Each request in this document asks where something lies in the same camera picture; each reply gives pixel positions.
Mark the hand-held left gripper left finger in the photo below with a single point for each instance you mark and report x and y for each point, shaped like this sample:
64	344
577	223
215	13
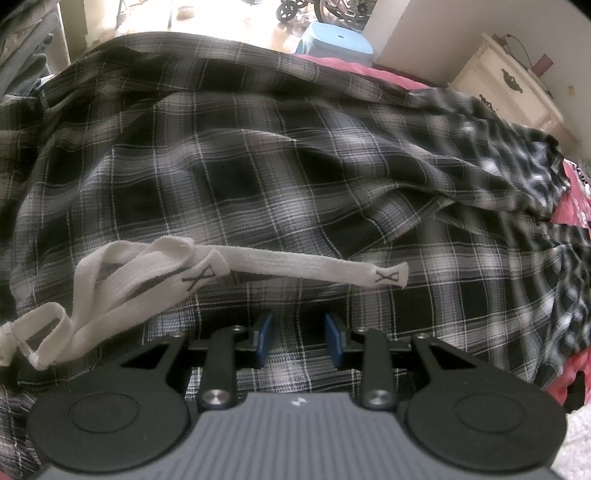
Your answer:
264	339

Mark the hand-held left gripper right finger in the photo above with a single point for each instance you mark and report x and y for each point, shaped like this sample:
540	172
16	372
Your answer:
333	344

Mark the black white plaid pants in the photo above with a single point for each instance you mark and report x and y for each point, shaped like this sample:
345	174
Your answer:
277	184

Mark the pale fleece garment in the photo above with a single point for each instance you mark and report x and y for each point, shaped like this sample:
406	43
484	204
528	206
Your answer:
577	443

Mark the pink floral blanket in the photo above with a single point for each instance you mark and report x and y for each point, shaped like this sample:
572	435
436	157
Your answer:
575	207

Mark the light blue plastic stool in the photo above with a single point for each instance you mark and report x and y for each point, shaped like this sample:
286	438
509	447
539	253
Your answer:
337	41

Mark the cream wooden nightstand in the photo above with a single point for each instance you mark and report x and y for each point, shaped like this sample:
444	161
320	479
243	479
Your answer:
508	83

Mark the black wheelchair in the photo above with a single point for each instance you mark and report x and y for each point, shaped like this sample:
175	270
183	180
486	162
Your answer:
341	9

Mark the small floor bowl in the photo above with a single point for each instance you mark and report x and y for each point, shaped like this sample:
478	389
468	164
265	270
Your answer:
187	12

